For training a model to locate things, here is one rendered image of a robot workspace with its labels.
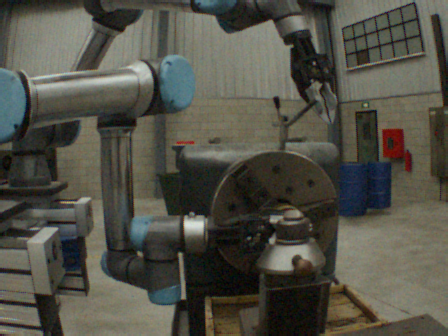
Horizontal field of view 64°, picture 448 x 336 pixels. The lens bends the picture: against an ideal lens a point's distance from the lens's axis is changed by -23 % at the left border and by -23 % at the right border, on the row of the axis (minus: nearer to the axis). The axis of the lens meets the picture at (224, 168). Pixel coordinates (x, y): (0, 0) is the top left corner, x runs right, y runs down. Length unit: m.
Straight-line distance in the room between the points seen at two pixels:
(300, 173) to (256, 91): 10.96
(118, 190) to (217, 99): 10.66
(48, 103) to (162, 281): 0.44
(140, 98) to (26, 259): 0.37
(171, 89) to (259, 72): 11.28
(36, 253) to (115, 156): 0.37
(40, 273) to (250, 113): 11.28
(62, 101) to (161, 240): 0.36
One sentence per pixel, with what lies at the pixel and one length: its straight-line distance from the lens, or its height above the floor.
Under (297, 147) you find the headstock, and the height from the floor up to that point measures 1.24.
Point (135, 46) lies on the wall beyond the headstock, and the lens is 11.46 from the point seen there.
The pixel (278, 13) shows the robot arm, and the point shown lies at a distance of 0.97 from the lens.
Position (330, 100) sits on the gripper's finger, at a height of 1.35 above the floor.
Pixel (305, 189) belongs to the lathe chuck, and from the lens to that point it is 1.08.
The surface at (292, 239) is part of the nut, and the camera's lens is 0.47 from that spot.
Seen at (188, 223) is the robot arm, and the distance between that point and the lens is 0.87.
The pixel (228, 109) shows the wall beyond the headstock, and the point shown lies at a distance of 11.63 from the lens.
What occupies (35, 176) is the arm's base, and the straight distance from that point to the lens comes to 1.18.
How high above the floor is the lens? 1.26
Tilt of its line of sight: 3 degrees down
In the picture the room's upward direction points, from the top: 1 degrees counter-clockwise
